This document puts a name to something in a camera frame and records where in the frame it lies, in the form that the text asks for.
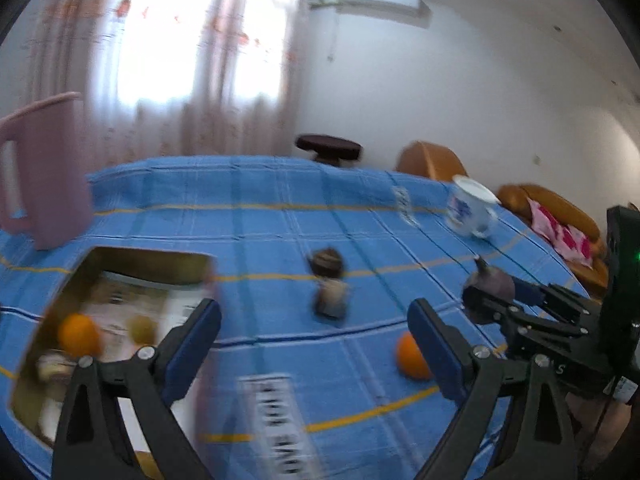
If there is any purple beet with stem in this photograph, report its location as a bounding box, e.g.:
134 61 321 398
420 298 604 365
462 256 515 308

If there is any small orange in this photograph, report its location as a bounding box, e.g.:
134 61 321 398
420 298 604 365
396 330 432 380

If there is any tan round fruit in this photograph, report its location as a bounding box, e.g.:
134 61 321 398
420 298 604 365
127 314 157 347

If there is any cut brown taro piece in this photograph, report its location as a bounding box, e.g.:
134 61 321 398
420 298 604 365
314 278 349 320

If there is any small dark pointed chestnut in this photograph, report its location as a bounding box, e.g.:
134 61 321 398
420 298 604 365
308 247 345 280

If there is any cut taro chunk purple-green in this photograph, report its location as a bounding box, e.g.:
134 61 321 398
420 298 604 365
36 350 76 385

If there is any orange wooden sofa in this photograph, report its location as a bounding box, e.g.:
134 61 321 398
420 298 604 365
498 183 608 298

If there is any pink floral cushion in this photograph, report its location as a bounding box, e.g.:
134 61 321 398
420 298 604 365
527 198 592 268

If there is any white enamel mug blue print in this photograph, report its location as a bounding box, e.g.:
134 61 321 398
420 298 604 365
446 174 500 240

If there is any paper leaflet in tin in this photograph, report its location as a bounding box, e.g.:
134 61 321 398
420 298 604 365
38 273 206 443

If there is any red metal tin box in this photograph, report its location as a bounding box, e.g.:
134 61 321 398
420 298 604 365
10 247 216 445

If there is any orange wooden chair back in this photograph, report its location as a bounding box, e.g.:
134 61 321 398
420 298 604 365
396 141 468 182

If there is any blue plaid tablecloth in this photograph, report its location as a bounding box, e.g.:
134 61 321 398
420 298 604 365
1 156 578 479

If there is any dark round stool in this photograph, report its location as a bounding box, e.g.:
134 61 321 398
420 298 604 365
295 134 362 167

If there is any pink plastic kettle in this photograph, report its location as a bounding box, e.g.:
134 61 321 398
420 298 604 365
1 92 93 250

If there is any white floral curtain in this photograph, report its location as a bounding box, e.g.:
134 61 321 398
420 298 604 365
1 0 309 170

